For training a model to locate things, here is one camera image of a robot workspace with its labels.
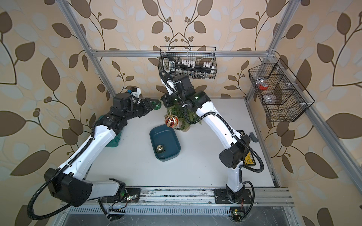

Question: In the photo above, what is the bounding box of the wrist white camera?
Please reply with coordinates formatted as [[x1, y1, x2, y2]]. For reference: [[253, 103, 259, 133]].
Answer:
[[164, 80, 180, 95], [127, 87, 141, 98]]

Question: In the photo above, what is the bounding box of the black flat device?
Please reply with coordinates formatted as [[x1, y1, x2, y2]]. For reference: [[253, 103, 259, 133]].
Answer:
[[237, 130, 256, 167]]

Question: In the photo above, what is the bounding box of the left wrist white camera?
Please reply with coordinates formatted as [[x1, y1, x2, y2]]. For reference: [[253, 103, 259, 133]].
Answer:
[[127, 87, 141, 98]]

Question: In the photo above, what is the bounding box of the small green christmas tree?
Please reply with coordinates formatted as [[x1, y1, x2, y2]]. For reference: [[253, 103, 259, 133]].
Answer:
[[164, 105, 199, 131]]

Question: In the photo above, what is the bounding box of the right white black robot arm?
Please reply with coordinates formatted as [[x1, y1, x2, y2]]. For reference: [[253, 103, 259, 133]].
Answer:
[[159, 71, 265, 203]]

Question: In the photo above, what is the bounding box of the teal plastic tray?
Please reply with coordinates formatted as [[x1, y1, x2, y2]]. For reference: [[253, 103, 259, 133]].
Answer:
[[150, 124, 181, 162]]

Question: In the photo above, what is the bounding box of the small grey clip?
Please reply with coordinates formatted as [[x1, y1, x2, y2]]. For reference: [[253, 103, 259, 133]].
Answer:
[[249, 132, 259, 143]]

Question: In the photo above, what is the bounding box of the red object in basket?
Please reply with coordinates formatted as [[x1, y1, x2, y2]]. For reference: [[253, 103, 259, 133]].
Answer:
[[256, 81, 269, 91]]

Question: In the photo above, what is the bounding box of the side black wire basket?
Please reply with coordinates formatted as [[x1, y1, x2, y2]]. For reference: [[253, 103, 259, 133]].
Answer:
[[248, 58, 315, 122]]

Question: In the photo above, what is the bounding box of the back black wire basket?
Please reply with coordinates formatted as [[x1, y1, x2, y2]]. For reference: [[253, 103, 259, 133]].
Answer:
[[158, 45, 217, 80]]

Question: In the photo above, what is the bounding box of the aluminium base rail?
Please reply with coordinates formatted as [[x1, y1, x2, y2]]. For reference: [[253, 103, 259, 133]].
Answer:
[[67, 186, 295, 216]]

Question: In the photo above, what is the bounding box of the green plastic tool case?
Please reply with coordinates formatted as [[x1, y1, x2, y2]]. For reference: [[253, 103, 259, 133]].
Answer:
[[94, 114, 127, 147]]

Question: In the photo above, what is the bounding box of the red gold striped ornament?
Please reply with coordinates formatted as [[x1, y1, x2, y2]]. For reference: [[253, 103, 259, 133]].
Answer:
[[165, 114, 179, 128]]

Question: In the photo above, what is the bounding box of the wooden tree base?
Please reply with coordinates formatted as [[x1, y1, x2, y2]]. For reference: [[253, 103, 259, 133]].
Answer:
[[180, 126, 190, 132]]

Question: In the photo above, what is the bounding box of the green glitter ball ornament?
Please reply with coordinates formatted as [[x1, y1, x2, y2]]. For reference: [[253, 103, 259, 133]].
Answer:
[[151, 100, 162, 110]]

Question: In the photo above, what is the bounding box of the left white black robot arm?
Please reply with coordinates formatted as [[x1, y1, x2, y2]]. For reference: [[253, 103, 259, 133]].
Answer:
[[26, 93, 161, 220]]

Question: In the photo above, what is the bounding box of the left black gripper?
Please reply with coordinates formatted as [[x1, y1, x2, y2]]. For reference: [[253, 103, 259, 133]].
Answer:
[[121, 97, 157, 121]]

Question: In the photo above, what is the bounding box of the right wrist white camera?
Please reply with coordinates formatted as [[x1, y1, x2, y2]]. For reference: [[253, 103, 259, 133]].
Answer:
[[164, 80, 180, 95]]

